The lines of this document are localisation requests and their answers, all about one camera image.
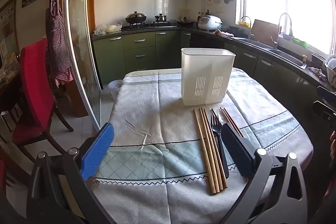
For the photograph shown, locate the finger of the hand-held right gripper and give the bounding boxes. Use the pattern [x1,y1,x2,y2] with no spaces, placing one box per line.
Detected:
[312,100,336,122]
[316,86,336,101]

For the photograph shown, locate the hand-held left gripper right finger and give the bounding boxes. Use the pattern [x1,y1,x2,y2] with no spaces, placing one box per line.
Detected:
[221,131,309,224]

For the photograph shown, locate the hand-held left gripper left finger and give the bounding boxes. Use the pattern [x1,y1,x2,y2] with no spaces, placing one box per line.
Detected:
[26,123,116,224]

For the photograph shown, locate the light wooden chopstick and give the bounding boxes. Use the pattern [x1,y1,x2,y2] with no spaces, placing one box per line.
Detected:
[203,108,224,190]
[193,109,214,195]
[205,109,228,187]
[199,108,220,192]

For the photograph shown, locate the black fork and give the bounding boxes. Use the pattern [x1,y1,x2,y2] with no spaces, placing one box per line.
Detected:
[210,109,230,179]

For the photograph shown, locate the dark red chopstick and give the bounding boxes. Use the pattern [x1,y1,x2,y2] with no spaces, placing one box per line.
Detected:
[223,108,245,138]
[219,108,240,136]

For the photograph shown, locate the silver spoon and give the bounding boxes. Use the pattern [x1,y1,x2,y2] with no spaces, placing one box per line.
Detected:
[217,108,229,132]

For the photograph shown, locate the white plastic utensil holder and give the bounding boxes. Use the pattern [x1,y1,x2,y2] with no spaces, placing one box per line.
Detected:
[181,48,236,106]

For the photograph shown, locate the person's right hand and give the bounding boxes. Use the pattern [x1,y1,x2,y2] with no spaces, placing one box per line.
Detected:
[329,130,336,161]

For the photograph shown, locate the grey rag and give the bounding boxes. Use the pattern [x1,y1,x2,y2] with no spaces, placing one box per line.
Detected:
[308,67,327,81]

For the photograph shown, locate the dish rack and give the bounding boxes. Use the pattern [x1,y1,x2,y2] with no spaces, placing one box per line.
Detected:
[324,55,336,81]

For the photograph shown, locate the steel sink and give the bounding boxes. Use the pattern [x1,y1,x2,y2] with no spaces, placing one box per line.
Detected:
[236,36,307,68]

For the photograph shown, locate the white trash bin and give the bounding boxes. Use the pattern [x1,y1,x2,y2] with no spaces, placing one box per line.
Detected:
[108,80,124,101]

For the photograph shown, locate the grey green patterned tablecloth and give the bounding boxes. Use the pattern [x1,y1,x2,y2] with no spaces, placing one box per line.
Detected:
[91,68,314,224]

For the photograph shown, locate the tall chrome faucet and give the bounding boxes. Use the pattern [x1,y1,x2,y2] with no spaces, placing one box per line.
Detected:
[270,12,293,50]

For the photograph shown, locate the wooden cutting board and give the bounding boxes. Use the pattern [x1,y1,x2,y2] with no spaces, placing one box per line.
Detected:
[251,19,279,42]

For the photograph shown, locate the kitchen window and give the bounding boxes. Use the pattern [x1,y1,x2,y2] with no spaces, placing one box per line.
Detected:
[235,0,336,56]

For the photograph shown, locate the red upholstered chair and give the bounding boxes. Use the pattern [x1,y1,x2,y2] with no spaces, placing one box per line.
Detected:
[12,38,74,153]

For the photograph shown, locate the small chrome faucet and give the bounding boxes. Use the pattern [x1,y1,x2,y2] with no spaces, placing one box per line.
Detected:
[241,16,252,39]

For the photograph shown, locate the sliding glass door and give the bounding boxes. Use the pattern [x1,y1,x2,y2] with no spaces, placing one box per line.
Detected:
[62,0,103,130]

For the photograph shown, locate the green lower cabinets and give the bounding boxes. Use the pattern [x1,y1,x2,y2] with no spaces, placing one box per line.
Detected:
[92,29,336,119]

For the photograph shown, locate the cluttered wooden table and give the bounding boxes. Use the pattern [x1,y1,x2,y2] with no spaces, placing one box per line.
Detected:
[0,53,23,98]

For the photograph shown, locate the checkered apron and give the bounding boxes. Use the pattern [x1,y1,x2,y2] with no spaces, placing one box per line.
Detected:
[45,0,74,88]

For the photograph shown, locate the pink cloth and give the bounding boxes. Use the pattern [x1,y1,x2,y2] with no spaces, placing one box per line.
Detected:
[213,29,234,38]

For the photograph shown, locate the clear plastic bags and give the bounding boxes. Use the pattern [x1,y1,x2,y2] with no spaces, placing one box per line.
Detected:
[93,21,123,36]

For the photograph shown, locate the white rice cooker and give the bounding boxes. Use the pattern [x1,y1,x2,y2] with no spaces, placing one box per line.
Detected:
[197,15,222,31]

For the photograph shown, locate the black gas stove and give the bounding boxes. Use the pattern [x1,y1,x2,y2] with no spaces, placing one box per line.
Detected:
[122,21,179,30]

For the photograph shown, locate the black wok with lid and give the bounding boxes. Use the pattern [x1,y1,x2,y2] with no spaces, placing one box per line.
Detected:
[125,11,147,25]

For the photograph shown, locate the condiment bottles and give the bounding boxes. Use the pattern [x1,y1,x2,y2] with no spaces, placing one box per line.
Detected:
[197,10,210,22]

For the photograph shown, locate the dark pan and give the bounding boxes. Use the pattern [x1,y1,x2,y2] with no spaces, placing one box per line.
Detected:
[176,18,196,28]

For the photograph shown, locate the framed wall picture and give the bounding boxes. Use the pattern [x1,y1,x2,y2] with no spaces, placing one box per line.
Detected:
[0,0,19,62]

